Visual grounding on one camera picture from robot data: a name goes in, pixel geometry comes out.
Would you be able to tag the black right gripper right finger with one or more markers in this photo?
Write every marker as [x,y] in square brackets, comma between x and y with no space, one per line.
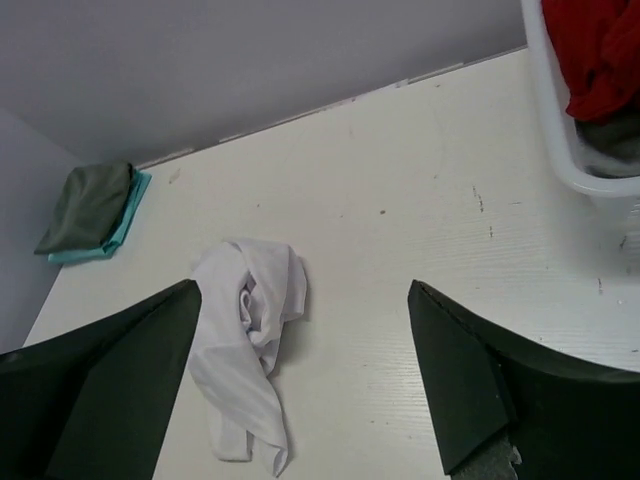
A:
[505,407]

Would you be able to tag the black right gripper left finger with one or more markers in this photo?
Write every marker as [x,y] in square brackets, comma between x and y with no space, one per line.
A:
[95,402]

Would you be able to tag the white t shirt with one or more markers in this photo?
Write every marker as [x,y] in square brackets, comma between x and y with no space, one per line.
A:
[250,289]

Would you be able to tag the folded olive green t shirt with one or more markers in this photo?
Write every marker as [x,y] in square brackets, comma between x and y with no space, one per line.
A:
[88,207]

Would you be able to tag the white plastic basket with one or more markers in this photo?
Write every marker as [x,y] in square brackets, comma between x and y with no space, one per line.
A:
[616,201]

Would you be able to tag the folded teal t shirt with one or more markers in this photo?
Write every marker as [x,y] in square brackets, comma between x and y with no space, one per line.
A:
[114,241]

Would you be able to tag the grey t shirt in basket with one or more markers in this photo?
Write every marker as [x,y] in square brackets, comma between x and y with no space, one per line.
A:
[611,149]

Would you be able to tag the red t shirt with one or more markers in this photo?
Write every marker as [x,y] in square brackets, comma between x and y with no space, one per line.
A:
[597,47]

